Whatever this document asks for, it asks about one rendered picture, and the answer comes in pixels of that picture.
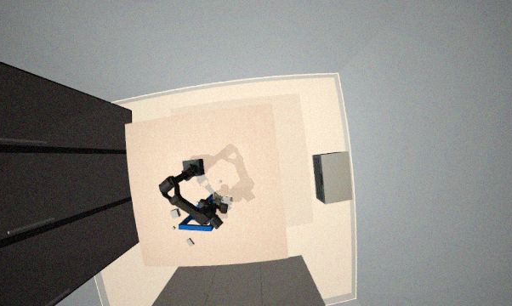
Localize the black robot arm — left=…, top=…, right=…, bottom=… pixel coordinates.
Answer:
left=158, top=164, right=224, bottom=229

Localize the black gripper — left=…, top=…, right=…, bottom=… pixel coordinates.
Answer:
left=198, top=199, right=228, bottom=213

